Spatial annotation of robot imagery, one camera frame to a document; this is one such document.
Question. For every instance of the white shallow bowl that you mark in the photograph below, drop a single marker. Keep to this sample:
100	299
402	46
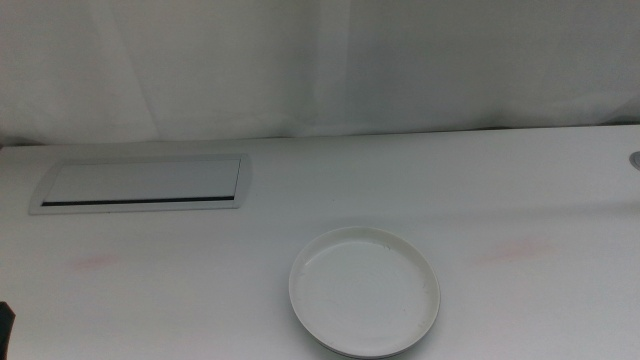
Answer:
365	295

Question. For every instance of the grey round desk grommet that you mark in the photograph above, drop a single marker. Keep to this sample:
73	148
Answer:
636	160

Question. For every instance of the white fabric backdrop curtain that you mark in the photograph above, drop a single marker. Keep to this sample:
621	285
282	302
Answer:
320	65

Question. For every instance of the left grey black robot arm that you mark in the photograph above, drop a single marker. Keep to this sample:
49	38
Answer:
5	332

